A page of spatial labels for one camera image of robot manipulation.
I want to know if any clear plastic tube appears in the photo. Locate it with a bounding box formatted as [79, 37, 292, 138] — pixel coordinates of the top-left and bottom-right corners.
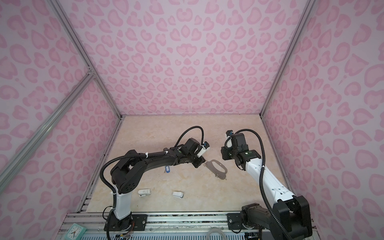
[205, 228, 228, 240]

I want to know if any left white key tag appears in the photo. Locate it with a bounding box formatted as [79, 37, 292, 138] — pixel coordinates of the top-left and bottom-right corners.
[138, 189, 151, 198]

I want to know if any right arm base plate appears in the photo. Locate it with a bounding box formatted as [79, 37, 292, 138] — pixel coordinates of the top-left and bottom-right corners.
[227, 212, 246, 234]

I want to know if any right white key tag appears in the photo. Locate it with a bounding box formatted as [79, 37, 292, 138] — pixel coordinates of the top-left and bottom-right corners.
[172, 191, 184, 199]

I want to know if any silver carabiner keyring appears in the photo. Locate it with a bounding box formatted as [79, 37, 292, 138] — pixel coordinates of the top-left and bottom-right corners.
[204, 160, 228, 180]

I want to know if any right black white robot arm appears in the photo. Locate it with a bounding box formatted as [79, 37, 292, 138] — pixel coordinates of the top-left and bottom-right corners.
[221, 129, 313, 240]

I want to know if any white key tag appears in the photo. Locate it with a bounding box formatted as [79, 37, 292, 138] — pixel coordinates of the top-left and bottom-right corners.
[172, 191, 184, 199]
[138, 189, 151, 198]

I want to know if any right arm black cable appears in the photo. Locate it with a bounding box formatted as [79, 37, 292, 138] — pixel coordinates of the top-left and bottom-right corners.
[233, 128, 293, 240]

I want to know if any diagonal aluminium frame bar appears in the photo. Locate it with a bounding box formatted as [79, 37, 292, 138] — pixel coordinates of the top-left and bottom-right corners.
[1, 71, 94, 193]

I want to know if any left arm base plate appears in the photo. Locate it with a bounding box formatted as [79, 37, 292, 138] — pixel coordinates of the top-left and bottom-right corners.
[104, 213, 148, 232]

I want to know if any small green clock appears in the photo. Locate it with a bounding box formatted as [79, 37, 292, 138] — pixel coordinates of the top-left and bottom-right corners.
[64, 224, 87, 240]

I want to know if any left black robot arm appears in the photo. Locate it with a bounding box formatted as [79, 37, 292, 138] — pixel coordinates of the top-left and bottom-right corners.
[104, 146, 207, 221]

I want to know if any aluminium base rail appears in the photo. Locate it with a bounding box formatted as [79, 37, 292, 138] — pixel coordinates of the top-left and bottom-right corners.
[55, 210, 320, 240]

